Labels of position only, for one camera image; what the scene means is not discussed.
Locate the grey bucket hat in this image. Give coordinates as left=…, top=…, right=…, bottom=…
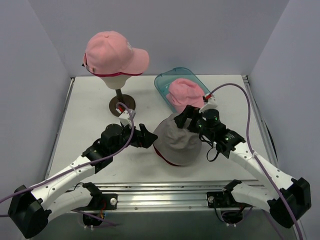
left=153, top=113, right=202, bottom=166

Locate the magenta baseball cap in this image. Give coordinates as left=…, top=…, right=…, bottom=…
left=90, top=72, right=143, bottom=78

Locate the light pink cap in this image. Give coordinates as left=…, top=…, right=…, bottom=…
left=82, top=30, right=150, bottom=75

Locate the dark red cap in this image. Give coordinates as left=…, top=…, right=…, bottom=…
left=153, top=146, right=181, bottom=167

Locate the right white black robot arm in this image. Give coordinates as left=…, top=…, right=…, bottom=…
left=174, top=105, right=312, bottom=229

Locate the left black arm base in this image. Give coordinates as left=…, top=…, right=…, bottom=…
left=76, top=182, right=118, bottom=229

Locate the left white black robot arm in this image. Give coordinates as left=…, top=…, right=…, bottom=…
left=8, top=123, right=158, bottom=239

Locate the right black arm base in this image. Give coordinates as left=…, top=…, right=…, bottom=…
left=206, top=191, right=253, bottom=226

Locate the teal transparent plastic tray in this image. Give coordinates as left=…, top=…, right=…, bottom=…
left=154, top=67, right=210, bottom=113

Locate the dark round mannequin stand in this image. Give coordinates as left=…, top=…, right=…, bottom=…
left=109, top=89, right=136, bottom=117

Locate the cream fabric mannequin head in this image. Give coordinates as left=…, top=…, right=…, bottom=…
left=101, top=74, right=131, bottom=90

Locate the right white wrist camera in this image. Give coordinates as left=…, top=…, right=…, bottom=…
left=199, top=93, right=218, bottom=113

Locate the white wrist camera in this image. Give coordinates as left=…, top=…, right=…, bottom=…
left=118, top=109, right=136, bottom=128
left=199, top=93, right=218, bottom=113

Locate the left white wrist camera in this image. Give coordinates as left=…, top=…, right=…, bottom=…
left=118, top=109, right=136, bottom=128

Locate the aluminium front rail frame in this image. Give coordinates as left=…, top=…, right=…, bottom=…
left=22, top=74, right=308, bottom=240

